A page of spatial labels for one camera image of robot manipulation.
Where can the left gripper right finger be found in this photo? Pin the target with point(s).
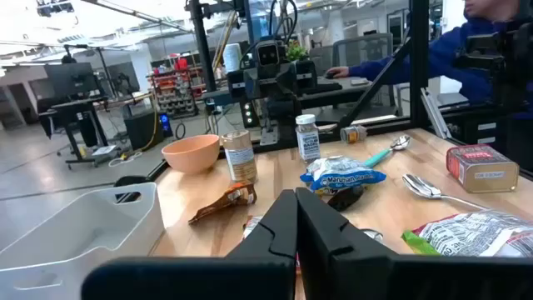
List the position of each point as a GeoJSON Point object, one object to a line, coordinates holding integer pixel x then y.
{"type": "Point", "coordinates": [354, 275]}

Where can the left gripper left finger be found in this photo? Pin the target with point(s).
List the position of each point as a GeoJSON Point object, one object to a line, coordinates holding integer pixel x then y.
{"type": "Point", "coordinates": [258, 275]}

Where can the red ramen packet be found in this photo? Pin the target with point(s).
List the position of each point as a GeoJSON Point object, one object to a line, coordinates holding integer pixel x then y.
{"type": "Point", "coordinates": [251, 227]}

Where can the glass jar white lid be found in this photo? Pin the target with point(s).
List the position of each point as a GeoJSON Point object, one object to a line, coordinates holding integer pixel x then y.
{"type": "Point", "coordinates": [308, 141]}

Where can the small tan cup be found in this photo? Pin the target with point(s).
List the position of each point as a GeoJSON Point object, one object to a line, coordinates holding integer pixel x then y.
{"type": "Point", "coordinates": [240, 160]}

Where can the brown snack wrapper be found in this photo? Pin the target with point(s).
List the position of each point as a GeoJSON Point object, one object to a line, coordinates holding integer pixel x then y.
{"type": "Point", "coordinates": [233, 196]}

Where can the blue ramen packet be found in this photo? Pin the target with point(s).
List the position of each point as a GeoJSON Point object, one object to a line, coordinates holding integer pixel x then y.
{"type": "Point", "coordinates": [341, 177]}

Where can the green ramen packet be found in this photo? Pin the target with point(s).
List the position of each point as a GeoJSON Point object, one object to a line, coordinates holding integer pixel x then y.
{"type": "Point", "coordinates": [470, 235]}

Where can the white plastic bin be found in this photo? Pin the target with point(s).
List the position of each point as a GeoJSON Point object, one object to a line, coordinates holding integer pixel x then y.
{"type": "Point", "coordinates": [62, 233]}

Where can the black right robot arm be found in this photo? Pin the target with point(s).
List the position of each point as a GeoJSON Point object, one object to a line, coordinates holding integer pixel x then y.
{"type": "Point", "coordinates": [283, 125]}

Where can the green potted plant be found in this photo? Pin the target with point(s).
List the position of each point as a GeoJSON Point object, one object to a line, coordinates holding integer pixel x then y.
{"type": "Point", "coordinates": [296, 52]}

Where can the white cylinder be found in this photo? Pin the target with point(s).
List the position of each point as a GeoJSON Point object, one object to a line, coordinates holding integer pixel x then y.
{"type": "Point", "coordinates": [232, 57]}

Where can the shelf rack red bins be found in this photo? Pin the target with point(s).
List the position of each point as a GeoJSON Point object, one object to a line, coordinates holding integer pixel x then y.
{"type": "Point", "coordinates": [175, 91]}

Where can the grey office chair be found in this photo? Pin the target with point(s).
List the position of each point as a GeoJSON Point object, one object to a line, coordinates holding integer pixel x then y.
{"type": "Point", "coordinates": [362, 48]}

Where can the peach bowl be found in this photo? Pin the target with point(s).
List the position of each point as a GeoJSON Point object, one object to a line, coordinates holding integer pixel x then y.
{"type": "Point", "coordinates": [191, 156]}

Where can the all-metal silver spoon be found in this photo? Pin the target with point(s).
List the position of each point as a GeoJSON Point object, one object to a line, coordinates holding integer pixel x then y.
{"type": "Point", "coordinates": [420, 187]}

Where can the black computer tower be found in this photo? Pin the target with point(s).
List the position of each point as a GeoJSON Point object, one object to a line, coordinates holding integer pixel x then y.
{"type": "Point", "coordinates": [141, 129]}

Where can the red rectangular tin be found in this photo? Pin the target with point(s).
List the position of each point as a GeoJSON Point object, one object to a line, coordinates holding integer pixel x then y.
{"type": "Point", "coordinates": [483, 171]}

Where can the person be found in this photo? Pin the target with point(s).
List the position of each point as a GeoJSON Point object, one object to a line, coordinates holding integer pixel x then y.
{"type": "Point", "coordinates": [441, 58]}

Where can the black drawer cabinet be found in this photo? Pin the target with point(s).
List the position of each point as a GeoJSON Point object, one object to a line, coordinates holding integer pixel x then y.
{"type": "Point", "coordinates": [466, 125]}

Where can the black standing desk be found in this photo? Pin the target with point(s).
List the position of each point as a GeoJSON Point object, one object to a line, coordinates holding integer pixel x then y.
{"type": "Point", "coordinates": [79, 104]}

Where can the black monitor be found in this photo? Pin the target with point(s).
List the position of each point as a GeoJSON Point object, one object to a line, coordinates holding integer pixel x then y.
{"type": "Point", "coordinates": [71, 79]}

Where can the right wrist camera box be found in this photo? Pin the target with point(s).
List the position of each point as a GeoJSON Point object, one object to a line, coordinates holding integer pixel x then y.
{"type": "Point", "coordinates": [267, 54]}

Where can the black aluminium table frame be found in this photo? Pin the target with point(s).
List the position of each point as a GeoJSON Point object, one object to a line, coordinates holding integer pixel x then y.
{"type": "Point", "coordinates": [418, 62]}

